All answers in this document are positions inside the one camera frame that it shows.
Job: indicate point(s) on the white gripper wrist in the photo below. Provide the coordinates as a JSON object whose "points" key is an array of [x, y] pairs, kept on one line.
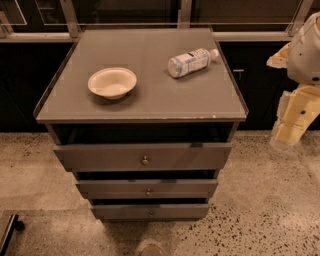
{"points": [[304, 57]]}

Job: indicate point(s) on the grey drawer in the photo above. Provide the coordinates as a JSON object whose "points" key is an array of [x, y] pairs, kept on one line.
{"points": [[150, 211], [143, 157], [147, 189]]}

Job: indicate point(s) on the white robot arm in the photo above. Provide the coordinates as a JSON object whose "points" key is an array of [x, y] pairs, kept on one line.
{"points": [[301, 56]]}

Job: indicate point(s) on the grey top drawer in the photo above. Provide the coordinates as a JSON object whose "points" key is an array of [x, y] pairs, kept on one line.
{"points": [[143, 157]]}

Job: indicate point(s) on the grey drawer cabinet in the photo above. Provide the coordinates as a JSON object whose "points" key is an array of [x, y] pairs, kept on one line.
{"points": [[204, 107]]}

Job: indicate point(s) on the grey bottom drawer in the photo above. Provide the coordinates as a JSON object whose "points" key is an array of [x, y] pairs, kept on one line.
{"points": [[150, 211]]}

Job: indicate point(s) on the clear plastic water bottle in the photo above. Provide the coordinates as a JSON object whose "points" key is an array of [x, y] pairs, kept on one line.
{"points": [[190, 62]]}

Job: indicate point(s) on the white paper bowl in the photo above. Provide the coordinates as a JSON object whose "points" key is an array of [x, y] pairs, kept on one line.
{"points": [[112, 83]]}

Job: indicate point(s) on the metal railing ledge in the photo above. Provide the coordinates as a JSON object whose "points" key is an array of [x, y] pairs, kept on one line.
{"points": [[222, 20]]}

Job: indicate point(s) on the black wheeled cart base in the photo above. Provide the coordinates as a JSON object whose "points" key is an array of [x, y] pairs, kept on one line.
{"points": [[14, 224]]}

